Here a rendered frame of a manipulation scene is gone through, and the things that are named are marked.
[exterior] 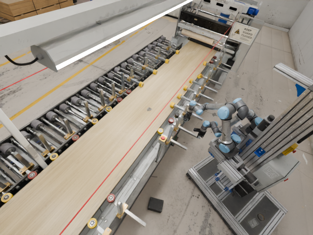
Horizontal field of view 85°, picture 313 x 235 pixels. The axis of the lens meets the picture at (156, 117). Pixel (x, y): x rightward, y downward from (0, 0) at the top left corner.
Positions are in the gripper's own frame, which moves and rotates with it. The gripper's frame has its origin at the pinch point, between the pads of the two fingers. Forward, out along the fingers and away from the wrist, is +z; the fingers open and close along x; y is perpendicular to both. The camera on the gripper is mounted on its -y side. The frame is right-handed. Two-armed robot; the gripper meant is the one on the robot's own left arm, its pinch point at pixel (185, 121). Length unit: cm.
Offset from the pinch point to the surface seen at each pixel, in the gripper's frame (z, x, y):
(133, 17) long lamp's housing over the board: -136, 36, -74
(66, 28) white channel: -142, 37, -115
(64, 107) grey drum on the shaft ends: 15, 155, -68
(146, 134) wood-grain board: 10, 34, -42
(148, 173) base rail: 30, 8, -77
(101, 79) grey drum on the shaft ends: 16, 160, 11
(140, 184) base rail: 30, 8, -93
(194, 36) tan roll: -5, 87, 250
